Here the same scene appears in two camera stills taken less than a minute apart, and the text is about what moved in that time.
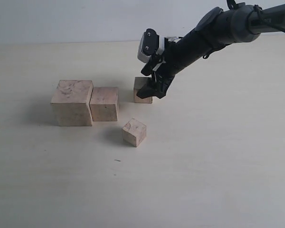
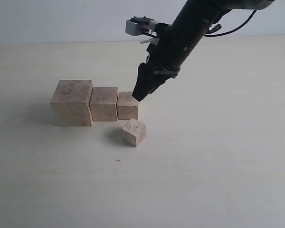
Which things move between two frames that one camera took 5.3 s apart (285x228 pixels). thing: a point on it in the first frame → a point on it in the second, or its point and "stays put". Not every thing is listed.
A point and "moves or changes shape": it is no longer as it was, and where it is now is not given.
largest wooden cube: x=71 y=103 stays put
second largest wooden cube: x=104 y=104 stays put
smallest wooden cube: x=134 y=131 stays put
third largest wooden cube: x=138 y=82 moves or changes shape
